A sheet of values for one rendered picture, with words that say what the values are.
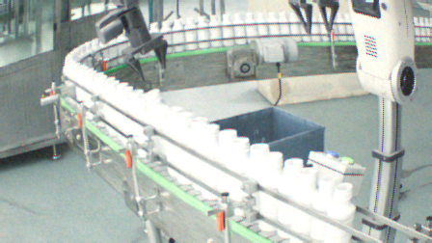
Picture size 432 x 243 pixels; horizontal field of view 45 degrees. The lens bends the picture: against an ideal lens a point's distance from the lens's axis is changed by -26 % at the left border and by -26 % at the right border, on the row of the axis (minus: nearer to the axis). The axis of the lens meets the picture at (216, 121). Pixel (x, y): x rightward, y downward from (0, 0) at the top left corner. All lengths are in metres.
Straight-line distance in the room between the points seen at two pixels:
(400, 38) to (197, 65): 1.66
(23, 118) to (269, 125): 2.73
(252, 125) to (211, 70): 0.91
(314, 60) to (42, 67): 2.22
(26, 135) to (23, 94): 0.35
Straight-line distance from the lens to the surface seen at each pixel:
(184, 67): 3.18
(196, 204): 1.52
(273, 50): 3.09
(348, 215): 1.11
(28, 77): 4.68
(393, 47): 1.74
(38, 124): 4.78
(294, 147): 2.07
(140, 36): 1.60
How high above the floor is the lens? 1.61
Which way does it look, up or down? 17 degrees down
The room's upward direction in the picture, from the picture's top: 4 degrees counter-clockwise
